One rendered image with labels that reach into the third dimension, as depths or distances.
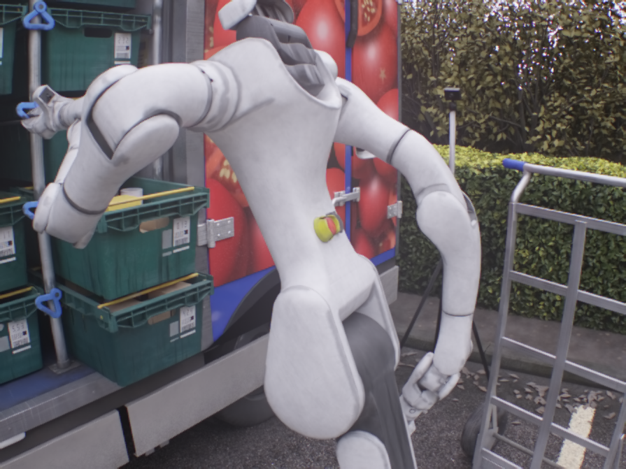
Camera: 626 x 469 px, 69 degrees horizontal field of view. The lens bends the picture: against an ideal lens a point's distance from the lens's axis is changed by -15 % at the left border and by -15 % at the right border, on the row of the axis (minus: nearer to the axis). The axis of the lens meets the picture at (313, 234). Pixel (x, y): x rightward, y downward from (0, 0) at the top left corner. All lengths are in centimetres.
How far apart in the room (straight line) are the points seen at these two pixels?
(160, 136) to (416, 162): 47
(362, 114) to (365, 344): 40
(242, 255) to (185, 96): 131
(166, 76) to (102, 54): 106
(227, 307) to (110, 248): 66
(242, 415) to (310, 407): 156
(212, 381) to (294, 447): 56
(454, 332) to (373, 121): 41
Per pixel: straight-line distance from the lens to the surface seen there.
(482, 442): 216
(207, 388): 194
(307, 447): 232
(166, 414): 184
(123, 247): 141
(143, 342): 152
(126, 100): 63
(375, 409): 81
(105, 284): 142
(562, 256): 338
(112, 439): 172
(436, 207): 91
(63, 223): 78
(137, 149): 62
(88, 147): 68
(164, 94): 62
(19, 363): 165
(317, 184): 78
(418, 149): 93
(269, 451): 230
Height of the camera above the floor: 138
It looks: 13 degrees down
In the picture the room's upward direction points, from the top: straight up
